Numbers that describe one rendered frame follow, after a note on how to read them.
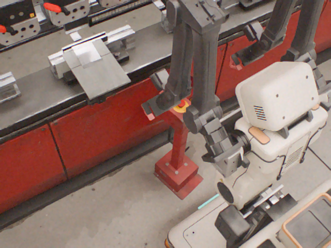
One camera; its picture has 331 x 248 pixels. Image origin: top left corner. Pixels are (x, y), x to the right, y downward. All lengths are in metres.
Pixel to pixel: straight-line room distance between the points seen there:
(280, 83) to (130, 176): 1.51
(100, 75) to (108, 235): 1.06
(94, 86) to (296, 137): 0.79
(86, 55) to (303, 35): 0.86
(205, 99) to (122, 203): 1.39
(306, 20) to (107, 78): 0.78
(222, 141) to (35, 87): 0.92
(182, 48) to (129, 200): 1.47
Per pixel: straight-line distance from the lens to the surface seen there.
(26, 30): 1.59
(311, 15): 1.37
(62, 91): 1.80
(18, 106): 1.80
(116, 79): 1.66
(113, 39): 1.84
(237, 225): 1.66
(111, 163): 2.52
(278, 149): 1.27
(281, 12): 1.45
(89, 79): 1.67
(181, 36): 1.12
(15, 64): 3.16
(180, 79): 1.25
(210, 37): 1.04
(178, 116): 1.82
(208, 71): 1.11
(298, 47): 1.45
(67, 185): 2.50
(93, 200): 2.49
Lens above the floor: 2.29
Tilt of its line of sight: 57 degrees down
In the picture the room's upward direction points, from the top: 6 degrees clockwise
